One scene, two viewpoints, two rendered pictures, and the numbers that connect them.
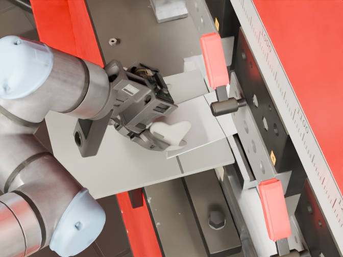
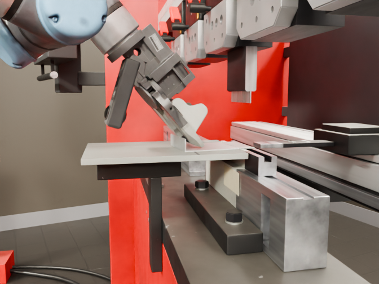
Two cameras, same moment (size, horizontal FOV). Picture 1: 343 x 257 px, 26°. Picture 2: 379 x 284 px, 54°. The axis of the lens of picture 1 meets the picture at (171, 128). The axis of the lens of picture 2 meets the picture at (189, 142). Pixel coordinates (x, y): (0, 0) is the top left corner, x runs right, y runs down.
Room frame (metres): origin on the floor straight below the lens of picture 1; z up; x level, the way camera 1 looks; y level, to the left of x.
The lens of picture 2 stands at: (-0.05, -0.04, 1.10)
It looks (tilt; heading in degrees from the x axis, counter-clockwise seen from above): 7 degrees down; 4
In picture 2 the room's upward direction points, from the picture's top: straight up
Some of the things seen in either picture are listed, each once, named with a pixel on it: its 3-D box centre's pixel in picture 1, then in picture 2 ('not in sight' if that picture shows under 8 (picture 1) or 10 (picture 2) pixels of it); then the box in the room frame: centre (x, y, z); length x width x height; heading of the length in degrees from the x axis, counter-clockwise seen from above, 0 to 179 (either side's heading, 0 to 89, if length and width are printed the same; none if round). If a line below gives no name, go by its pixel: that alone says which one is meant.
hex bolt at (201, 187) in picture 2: not in sight; (201, 184); (0.68, -0.02, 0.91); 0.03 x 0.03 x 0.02
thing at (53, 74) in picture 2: not in sight; (45, 71); (1.69, 0.77, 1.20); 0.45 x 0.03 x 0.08; 33
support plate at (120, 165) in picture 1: (136, 134); (161, 150); (0.60, 0.05, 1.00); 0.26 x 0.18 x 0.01; 106
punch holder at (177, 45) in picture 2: not in sight; (190, 37); (1.05, 0.03, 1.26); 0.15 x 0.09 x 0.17; 16
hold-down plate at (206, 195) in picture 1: (197, 173); (215, 211); (0.59, -0.04, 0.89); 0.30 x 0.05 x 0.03; 16
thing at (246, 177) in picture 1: (231, 129); (244, 155); (0.62, -0.10, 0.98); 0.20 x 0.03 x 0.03; 16
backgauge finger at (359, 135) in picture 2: not in sight; (320, 138); (0.68, -0.24, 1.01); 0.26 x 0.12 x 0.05; 106
